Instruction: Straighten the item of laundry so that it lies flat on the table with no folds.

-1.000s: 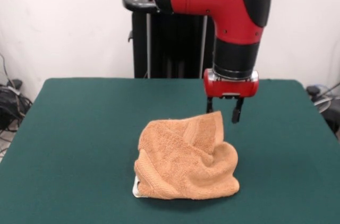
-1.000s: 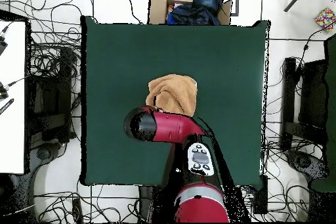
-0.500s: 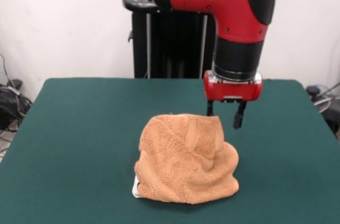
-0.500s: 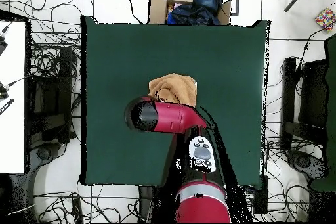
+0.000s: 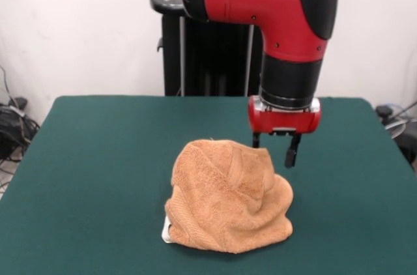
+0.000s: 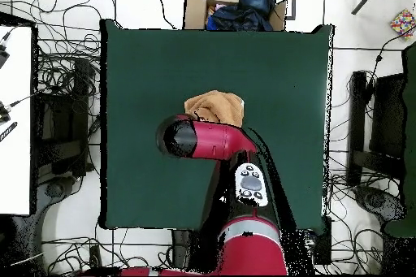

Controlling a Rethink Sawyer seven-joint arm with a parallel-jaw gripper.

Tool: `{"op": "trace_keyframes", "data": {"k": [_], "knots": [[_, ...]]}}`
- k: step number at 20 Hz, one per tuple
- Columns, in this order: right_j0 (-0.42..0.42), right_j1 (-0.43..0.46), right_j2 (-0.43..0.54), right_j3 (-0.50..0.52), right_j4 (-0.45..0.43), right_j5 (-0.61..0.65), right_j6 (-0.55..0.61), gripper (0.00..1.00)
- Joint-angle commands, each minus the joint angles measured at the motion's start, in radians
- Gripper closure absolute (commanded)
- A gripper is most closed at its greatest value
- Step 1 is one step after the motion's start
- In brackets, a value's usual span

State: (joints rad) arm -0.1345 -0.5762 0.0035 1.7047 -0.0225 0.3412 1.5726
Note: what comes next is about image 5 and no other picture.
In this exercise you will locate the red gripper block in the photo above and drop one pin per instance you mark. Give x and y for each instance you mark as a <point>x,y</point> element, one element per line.
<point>283,122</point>

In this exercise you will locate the orange terry towel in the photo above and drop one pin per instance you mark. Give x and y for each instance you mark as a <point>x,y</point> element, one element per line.
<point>221,200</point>

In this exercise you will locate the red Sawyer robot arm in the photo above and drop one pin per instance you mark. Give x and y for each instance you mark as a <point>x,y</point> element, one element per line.
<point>260,1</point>

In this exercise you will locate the dark green table cloth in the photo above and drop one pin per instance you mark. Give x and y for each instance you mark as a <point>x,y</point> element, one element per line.
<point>97,164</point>

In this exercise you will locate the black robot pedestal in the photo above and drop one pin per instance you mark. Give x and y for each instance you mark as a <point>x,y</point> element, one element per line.
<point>215,60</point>

